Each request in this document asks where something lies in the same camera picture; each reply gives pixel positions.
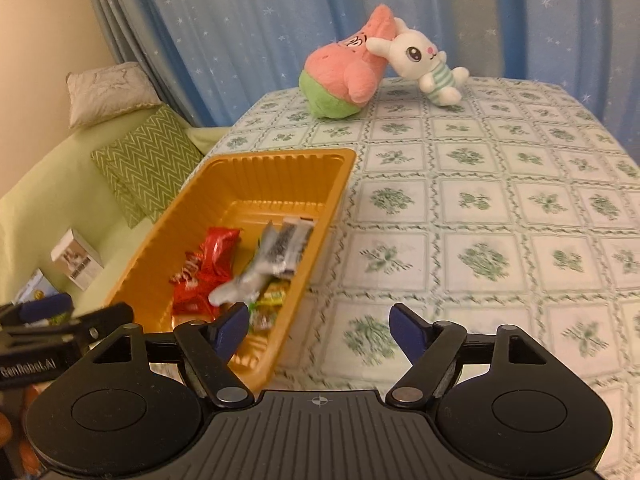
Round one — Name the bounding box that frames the light green sofa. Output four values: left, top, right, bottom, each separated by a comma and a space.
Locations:
0, 125, 231, 311

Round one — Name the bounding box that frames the grey silver snack packet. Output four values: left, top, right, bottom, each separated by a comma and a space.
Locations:
207, 222, 281, 307

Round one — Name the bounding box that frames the white printed box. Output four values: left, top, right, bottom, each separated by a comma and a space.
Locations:
51, 229, 103, 292

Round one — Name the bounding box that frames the white rabbit plush toy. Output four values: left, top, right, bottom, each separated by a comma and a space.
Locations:
366, 17, 470, 107

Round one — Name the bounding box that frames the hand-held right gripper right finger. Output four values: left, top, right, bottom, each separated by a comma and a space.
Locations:
386, 302, 548, 408

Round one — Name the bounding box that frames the blue star sheer curtain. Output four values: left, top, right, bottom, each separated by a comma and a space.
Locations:
140, 0, 640, 126

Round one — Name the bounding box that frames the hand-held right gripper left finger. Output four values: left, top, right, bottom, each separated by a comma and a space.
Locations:
92, 301, 257, 409

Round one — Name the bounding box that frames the orange plastic tray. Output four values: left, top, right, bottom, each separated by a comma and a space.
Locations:
102, 147, 357, 395

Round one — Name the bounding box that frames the red foil snack packet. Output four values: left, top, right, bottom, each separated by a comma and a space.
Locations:
197, 226, 242, 286

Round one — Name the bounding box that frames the beige pillow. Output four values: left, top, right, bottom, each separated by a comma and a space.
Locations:
66, 61, 160, 130

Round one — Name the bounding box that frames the grey curtain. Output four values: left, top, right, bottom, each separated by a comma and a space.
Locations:
80, 0, 211, 128

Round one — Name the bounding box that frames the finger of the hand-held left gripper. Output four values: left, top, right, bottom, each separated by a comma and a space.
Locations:
15, 294, 73, 323
0, 302, 136, 348

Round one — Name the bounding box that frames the green zigzag cushion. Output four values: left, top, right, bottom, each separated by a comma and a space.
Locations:
107, 175, 151, 229
91, 105, 203, 221

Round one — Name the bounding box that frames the large red snack packet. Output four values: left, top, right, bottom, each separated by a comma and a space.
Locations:
172, 280, 221, 318

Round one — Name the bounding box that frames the pink starfish plush toy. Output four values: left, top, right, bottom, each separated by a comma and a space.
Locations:
298, 4, 396, 120

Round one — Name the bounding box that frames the yellow green candy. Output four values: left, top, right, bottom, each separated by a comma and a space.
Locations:
257, 280, 292, 308

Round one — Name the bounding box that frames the person's left hand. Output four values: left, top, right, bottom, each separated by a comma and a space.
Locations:
0, 385, 48, 478

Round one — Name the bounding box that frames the small red snack packet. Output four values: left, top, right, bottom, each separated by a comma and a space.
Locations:
172, 252, 206, 286

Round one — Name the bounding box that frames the black silver snack packet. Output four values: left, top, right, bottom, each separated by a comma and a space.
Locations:
260, 217, 316, 278

